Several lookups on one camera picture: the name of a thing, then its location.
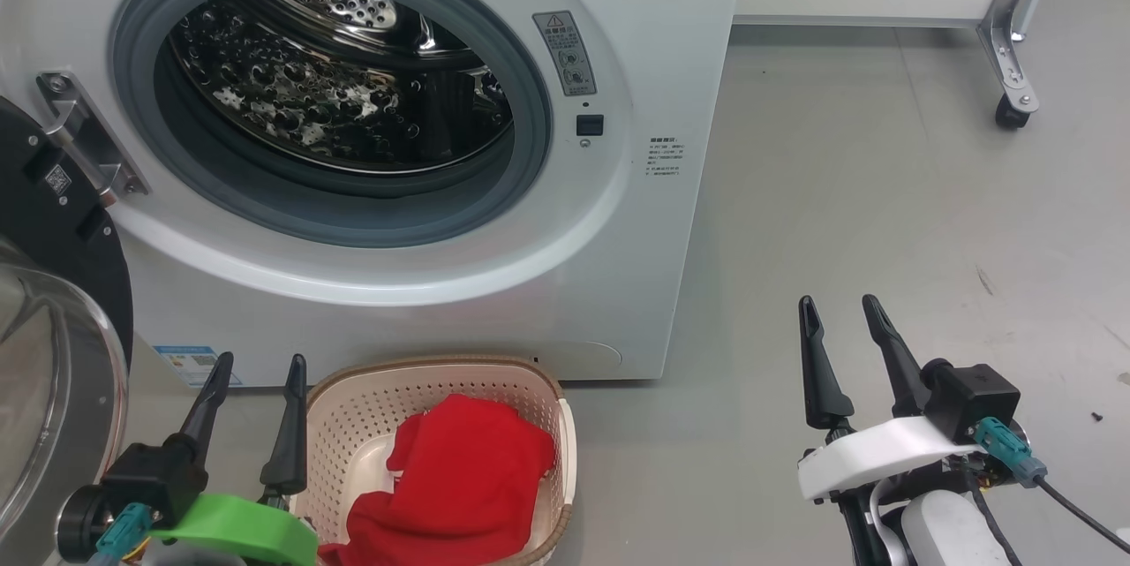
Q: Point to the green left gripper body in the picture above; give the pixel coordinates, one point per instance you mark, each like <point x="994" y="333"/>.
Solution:
<point x="256" y="531"/>

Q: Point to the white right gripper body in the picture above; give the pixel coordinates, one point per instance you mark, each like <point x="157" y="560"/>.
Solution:
<point x="883" y="456"/>

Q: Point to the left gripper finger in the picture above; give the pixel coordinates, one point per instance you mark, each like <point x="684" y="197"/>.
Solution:
<point x="290" y="442"/>
<point x="210" y="407"/>

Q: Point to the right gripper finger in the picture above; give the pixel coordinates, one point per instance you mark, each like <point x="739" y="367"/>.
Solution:
<point x="896" y="363"/>
<point x="823" y="389"/>

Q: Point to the plain red garment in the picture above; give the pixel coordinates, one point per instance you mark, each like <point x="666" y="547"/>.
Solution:
<point x="477" y="451"/>

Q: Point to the black round washer door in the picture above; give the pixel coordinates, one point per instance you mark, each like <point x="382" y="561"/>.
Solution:
<point x="53" y="283"/>

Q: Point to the cream perforated laundry basket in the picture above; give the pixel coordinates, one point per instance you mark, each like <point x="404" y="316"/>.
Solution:
<point x="353" y="425"/>

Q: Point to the white front-load washing machine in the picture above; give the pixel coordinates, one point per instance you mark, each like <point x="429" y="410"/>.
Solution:
<point x="653" y="266"/>

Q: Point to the blue energy label sticker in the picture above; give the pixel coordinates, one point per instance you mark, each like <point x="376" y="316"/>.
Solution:
<point x="190" y="365"/>

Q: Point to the black caster wheel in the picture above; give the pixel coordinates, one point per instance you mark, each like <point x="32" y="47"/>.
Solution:
<point x="1012" y="113"/>

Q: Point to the black text sticker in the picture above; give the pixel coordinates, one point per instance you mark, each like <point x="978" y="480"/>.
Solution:
<point x="664" y="158"/>

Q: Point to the grey warning sticker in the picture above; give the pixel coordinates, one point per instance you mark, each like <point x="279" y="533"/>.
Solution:
<point x="565" y="54"/>

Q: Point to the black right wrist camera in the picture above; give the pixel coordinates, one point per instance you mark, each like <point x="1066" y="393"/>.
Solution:
<point x="971" y="398"/>

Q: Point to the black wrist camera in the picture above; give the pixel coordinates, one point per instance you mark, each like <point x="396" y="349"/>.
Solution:
<point x="971" y="398"/>
<point x="141" y="478"/>

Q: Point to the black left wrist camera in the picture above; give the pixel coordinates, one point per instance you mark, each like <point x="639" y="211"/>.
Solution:
<point x="141" y="478"/>

